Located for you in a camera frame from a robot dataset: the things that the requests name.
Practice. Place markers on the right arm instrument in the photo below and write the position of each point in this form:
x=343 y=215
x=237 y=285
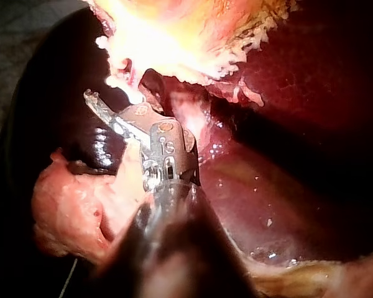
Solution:
x=171 y=149

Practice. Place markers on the right arm instrument jaw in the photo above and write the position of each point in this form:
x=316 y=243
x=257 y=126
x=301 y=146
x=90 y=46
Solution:
x=102 y=107
x=153 y=90

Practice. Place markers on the dark right arm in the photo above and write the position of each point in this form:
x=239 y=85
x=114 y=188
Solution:
x=180 y=248

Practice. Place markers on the gallbladder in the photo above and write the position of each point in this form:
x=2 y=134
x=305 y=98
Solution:
x=180 y=31

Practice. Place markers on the pale fatty tissue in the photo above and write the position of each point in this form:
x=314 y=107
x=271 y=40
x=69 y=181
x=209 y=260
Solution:
x=329 y=279
x=68 y=211

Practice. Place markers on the dark red liver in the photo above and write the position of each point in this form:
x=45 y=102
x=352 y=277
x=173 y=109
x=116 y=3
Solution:
x=298 y=139

